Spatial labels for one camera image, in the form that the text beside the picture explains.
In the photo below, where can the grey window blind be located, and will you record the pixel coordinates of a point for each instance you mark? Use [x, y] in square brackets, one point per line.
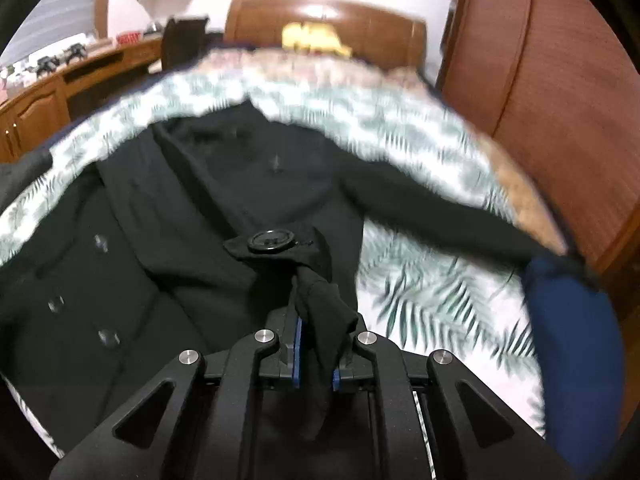
[50, 5]

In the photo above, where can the wooden headboard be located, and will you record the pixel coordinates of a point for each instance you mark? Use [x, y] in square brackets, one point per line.
[380, 35]

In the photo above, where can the yellow plush toy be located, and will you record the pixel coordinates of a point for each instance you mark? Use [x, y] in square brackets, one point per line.
[312, 37]

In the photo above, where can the metal bowl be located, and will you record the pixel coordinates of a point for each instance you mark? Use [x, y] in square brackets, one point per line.
[153, 29]

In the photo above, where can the floral quilt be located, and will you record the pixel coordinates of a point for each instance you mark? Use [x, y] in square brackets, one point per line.
[320, 67]

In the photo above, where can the wooden desk cabinet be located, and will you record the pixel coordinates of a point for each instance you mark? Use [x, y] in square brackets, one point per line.
[45, 100]

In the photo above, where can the dark grey cloth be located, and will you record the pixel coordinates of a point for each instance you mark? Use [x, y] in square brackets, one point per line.
[22, 172]

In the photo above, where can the red basket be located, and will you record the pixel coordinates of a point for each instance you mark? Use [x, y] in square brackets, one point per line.
[128, 38]

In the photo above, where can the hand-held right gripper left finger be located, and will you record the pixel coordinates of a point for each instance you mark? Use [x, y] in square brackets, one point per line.
[298, 355]

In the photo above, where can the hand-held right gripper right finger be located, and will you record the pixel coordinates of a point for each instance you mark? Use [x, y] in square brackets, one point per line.
[336, 379]

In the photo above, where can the wooden wardrobe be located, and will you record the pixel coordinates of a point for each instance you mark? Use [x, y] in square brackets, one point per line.
[545, 85]

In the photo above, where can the black coat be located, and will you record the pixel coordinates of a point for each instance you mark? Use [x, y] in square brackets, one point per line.
[210, 200]

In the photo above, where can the black chair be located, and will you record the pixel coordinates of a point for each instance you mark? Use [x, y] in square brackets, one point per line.
[182, 42]

